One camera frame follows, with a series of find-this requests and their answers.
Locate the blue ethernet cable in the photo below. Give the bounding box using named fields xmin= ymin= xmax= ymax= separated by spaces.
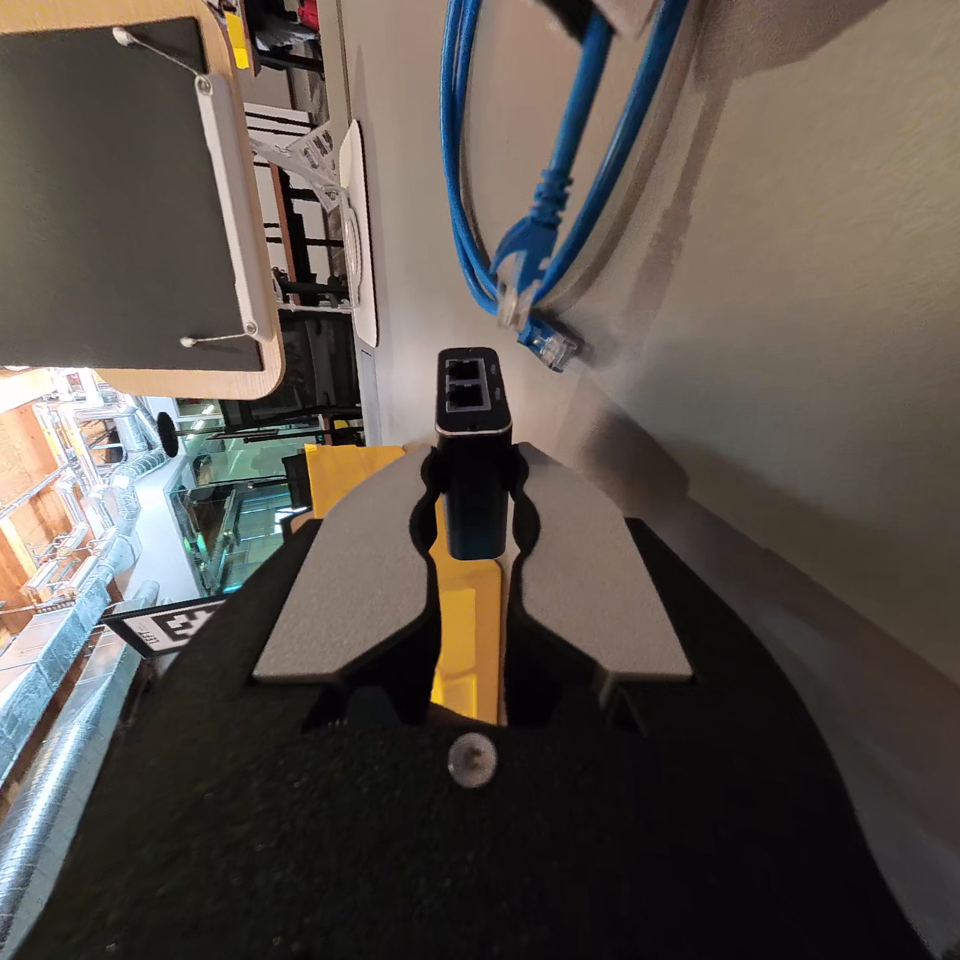
xmin=439 ymin=0 xmax=690 ymax=374

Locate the black panel with wooden frame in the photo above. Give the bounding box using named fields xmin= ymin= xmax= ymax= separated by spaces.
xmin=0 ymin=0 xmax=288 ymax=400

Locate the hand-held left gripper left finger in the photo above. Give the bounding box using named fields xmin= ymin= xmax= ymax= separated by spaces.
xmin=251 ymin=448 xmax=442 ymax=726

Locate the silver ventilation duct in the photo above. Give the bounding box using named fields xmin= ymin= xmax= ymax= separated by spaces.
xmin=71 ymin=397 xmax=170 ymax=496
xmin=0 ymin=581 xmax=162 ymax=924

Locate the black floor lamp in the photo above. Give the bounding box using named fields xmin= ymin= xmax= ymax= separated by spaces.
xmin=156 ymin=411 xmax=331 ymax=459

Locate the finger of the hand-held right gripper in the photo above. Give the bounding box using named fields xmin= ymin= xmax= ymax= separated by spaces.
xmin=536 ymin=0 xmax=665 ymax=40

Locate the yellow plastic bin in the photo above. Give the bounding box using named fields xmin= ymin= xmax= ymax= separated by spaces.
xmin=303 ymin=442 xmax=501 ymax=725

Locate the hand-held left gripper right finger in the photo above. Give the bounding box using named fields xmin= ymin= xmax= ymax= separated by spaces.
xmin=504 ymin=441 xmax=695 ymax=726

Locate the printed marker sign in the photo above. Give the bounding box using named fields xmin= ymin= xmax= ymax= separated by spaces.
xmin=101 ymin=596 xmax=230 ymax=661

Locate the black ethernet port adapter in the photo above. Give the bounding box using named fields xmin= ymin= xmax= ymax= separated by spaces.
xmin=435 ymin=346 xmax=515 ymax=561

